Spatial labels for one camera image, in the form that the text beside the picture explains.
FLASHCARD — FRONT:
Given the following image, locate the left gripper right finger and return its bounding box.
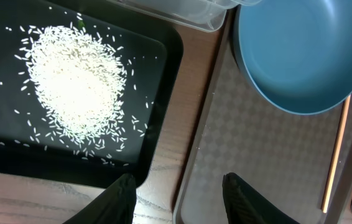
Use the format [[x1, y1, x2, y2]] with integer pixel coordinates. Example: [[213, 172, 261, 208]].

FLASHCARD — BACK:
[[222, 172, 299, 224]]

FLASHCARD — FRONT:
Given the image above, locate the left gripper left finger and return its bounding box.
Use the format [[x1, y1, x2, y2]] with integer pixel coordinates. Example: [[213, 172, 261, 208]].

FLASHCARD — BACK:
[[63, 174, 137, 224]]

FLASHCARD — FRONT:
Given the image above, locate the white rice pile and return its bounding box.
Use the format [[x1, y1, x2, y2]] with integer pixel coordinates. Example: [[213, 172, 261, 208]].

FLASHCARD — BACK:
[[0, 6, 160, 167]]

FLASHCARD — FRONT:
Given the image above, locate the wooden chopstick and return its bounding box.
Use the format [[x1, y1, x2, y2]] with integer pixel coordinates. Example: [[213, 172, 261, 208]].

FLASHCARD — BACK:
[[321, 95, 351, 213]]

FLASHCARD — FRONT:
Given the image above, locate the dark blue bowl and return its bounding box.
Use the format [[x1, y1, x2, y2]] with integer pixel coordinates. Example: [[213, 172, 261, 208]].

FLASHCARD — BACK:
[[233, 0, 352, 115]]

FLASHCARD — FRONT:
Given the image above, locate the brown serving tray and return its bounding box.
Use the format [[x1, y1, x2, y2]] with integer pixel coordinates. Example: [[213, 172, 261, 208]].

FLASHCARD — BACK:
[[173, 20, 352, 223]]

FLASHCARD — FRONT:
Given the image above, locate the black plastic tray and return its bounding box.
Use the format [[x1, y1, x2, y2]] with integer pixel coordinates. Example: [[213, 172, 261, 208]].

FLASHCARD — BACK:
[[0, 1, 183, 188]]

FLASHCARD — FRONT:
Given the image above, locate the clear plastic bin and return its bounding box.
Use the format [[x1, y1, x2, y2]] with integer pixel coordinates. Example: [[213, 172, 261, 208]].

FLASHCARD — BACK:
[[111, 0, 261, 32]]

